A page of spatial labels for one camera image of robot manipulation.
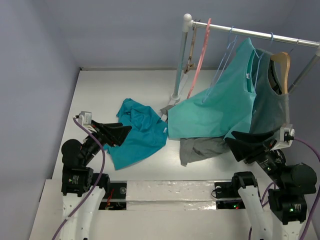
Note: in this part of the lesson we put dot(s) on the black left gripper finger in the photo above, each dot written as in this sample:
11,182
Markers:
112,129
119,140

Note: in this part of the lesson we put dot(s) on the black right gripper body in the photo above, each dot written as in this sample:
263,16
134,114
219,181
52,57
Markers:
261,149

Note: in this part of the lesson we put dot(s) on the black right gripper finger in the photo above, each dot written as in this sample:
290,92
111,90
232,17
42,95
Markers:
242,150
252,137

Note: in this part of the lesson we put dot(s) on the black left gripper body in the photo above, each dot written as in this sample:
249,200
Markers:
93,145

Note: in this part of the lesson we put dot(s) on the teal blue t shirt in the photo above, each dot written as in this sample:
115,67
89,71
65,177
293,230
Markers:
148,134

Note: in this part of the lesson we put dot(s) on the light blue wire hanger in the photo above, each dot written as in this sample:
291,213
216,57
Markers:
222,65

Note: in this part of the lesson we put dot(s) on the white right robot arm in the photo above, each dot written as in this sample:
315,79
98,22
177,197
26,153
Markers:
290,218

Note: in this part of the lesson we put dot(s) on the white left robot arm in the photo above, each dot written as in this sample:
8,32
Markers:
83,189

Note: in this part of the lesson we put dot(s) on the grey t shirt on hanger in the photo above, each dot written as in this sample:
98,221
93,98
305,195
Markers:
270,109

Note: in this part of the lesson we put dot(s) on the mint green t shirt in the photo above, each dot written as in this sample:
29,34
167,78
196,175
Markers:
223,108

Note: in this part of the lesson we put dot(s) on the wooden hanger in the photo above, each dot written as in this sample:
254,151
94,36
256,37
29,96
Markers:
284,61

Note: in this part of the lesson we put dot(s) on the beige clip hanger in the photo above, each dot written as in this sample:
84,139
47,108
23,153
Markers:
189,65

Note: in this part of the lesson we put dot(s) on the pink plastic hanger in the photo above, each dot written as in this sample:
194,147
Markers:
201,58

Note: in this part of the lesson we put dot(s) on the metal clothes rack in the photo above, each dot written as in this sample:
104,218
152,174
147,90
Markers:
181,77

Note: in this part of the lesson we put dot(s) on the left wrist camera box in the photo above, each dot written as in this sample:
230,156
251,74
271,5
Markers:
84,118

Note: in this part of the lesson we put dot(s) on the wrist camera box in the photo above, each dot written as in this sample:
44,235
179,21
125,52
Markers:
283,137
84,118

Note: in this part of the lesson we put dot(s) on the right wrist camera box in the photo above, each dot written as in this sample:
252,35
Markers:
283,137

